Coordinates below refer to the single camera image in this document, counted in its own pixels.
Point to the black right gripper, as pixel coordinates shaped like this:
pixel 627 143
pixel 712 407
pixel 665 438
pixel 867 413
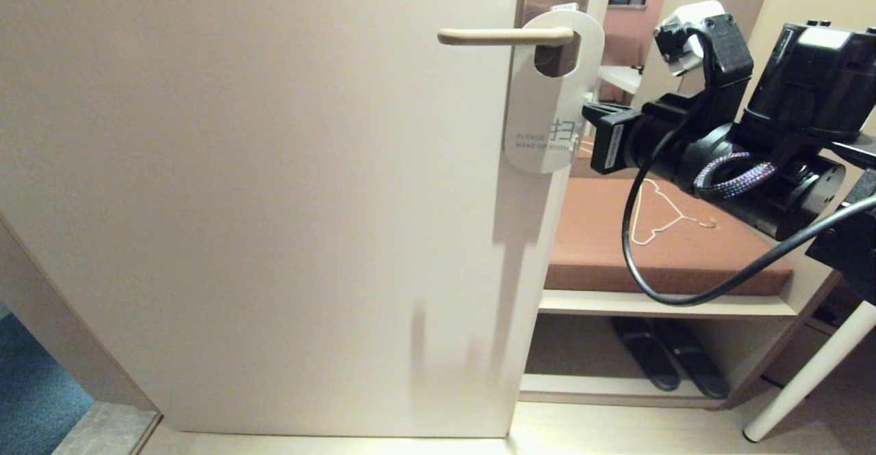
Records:
pixel 657 137

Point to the blue do-not-disturb door hanger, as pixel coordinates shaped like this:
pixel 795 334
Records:
pixel 540 113

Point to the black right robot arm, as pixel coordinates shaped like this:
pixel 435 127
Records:
pixel 807 85

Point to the beige room door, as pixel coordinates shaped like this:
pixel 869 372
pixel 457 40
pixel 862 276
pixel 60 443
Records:
pixel 274 202

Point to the brown bench cushion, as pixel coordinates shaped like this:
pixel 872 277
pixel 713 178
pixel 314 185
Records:
pixel 595 256

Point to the beige bench shelf unit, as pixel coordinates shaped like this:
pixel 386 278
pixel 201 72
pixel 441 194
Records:
pixel 657 303

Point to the dark slipper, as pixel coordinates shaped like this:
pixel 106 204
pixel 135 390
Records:
pixel 647 356
pixel 698 366

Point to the white round table leg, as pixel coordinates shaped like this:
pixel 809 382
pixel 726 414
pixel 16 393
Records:
pixel 807 373

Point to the wall mirror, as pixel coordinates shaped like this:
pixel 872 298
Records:
pixel 633 24

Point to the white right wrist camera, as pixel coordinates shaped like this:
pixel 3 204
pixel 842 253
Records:
pixel 688 31

